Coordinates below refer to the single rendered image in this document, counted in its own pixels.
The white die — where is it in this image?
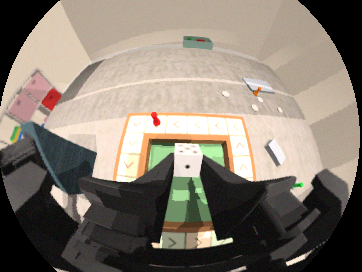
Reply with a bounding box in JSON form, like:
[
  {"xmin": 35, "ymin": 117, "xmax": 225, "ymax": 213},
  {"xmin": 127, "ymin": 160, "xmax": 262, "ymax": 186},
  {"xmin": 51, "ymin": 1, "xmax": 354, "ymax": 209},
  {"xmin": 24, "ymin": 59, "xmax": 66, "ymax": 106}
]
[{"xmin": 173, "ymin": 144, "xmax": 204, "ymax": 177}]

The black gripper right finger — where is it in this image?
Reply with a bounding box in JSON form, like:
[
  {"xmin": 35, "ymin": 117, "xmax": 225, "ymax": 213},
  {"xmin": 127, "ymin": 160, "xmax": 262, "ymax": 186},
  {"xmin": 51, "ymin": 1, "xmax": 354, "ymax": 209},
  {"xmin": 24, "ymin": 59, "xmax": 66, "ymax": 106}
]
[{"xmin": 200, "ymin": 153, "xmax": 298, "ymax": 241}]

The red pawn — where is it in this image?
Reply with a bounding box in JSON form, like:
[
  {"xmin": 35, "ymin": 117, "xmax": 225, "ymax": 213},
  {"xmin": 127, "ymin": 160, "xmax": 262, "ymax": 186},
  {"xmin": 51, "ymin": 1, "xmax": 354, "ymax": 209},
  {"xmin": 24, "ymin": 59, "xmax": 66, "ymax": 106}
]
[{"xmin": 150, "ymin": 112, "xmax": 161, "ymax": 125}]

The green pawn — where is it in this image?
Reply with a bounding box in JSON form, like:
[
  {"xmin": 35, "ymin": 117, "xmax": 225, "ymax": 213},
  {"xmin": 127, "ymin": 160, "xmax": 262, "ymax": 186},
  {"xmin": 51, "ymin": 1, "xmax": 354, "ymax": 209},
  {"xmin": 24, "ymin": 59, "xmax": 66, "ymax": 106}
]
[{"xmin": 293, "ymin": 183, "xmax": 303, "ymax": 189}]

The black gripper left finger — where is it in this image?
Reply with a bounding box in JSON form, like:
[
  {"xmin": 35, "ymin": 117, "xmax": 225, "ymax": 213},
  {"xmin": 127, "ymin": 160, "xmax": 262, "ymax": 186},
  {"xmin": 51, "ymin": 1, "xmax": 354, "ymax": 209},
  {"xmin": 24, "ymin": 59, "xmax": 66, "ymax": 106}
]
[{"xmin": 77, "ymin": 153, "xmax": 174, "ymax": 244}]

